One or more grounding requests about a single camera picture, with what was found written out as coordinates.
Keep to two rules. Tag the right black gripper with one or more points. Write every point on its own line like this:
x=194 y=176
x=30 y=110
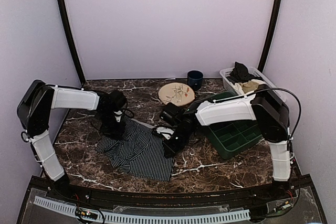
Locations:
x=167 y=147

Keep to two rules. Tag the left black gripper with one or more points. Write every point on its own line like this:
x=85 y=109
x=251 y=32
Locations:
x=116 y=135

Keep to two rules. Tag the navy striped underwear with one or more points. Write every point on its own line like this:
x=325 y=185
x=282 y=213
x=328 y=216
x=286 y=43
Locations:
x=138 y=152

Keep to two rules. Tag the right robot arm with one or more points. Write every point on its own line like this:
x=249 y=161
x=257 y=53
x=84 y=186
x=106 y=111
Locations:
x=263 y=106

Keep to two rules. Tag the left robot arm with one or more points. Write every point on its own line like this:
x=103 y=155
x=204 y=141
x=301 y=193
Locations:
x=35 y=114

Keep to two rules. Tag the beige floral plate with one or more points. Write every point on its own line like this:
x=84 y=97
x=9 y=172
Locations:
x=176 y=93

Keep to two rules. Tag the green divided organizer tray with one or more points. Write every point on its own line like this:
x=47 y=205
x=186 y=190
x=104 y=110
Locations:
x=232 y=138

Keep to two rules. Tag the dark blue mug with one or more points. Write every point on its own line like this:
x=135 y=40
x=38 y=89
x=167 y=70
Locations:
x=195 y=79

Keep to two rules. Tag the beige garment in basket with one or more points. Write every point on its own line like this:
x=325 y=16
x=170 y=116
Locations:
x=246 y=87

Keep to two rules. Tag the white plastic laundry basket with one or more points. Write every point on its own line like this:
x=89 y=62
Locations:
x=228 y=86

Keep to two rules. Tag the black garment in basket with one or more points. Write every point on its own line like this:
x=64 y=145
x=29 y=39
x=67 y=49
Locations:
x=240 y=74

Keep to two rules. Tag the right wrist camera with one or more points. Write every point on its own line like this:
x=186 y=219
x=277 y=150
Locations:
x=164 y=132

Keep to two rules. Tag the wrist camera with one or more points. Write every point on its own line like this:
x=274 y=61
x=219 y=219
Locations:
x=118 y=116
x=164 y=132

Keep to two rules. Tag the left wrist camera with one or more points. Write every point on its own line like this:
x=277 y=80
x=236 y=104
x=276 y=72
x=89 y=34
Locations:
x=118 y=116

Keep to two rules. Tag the white slotted cable duct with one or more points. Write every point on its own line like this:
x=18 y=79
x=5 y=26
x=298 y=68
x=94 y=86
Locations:
x=98 y=216

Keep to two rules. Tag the black front rail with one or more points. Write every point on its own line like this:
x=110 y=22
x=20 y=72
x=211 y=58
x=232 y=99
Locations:
x=99 y=195

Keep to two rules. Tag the left black frame post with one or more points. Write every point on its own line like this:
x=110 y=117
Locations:
x=70 y=40

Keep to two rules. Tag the black frame post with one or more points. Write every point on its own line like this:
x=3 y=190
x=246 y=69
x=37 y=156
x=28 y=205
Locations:
x=70 y=40
x=269 y=35

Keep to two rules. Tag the right black frame post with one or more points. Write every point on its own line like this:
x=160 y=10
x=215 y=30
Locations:
x=269 y=35

